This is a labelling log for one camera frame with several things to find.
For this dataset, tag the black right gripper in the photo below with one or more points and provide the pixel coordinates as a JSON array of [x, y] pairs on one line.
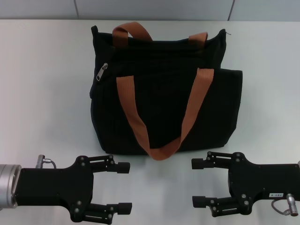
[[264, 180]]

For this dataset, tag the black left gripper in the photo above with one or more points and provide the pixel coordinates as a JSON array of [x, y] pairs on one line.
[[54, 187]]

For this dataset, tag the silver metal zipper pull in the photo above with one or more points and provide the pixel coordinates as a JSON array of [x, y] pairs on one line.
[[101, 73]]

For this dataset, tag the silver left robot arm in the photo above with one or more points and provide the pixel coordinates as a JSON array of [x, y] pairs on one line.
[[7, 185]]

